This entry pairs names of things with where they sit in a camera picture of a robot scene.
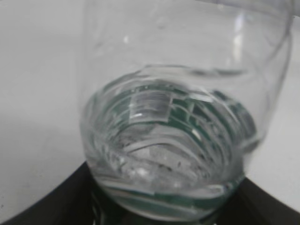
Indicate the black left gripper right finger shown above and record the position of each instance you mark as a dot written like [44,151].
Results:
[251,205]

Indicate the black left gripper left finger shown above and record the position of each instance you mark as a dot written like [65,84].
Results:
[68,204]

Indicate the clear green-label water bottle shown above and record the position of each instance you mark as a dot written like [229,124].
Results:
[175,98]

